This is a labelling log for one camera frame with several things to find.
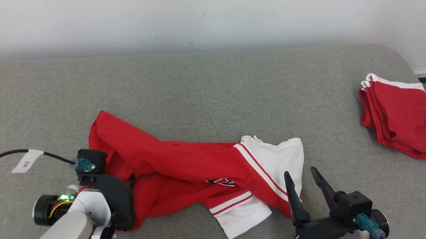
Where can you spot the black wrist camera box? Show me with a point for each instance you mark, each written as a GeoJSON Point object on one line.
{"type": "Point", "coordinates": [354, 203]}
{"type": "Point", "coordinates": [96, 156]}

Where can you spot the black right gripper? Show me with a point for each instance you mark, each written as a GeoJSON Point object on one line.
{"type": "Point", "coordinates": [316, 234]}

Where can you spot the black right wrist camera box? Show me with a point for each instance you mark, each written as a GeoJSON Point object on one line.
{"type": "Point", "coordinates": [354, 203]}

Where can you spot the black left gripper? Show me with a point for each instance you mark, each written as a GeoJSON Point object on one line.
{"type": "Point", "coordinates": [121, 202]}

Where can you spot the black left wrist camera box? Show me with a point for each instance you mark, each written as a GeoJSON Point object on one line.
{"type": "Point", "coordinates": [96, 156]}

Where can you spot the red and white sports jersey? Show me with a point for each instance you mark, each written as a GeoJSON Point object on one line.
{"type": "Point", "coordinates": [181, 161]}
{"type": "Point", "coordinates": [403, 115]}

